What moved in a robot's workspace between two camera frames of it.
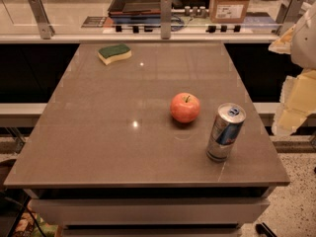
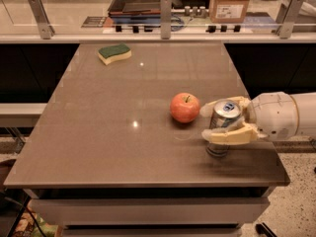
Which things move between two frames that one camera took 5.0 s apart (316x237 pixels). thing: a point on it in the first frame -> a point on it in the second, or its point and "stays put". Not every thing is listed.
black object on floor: x=265 y=230 stays put
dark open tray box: x=137 y=2 stays put
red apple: x=185 y=108 stays put
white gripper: x=304 y=41 -> x=274 y=115
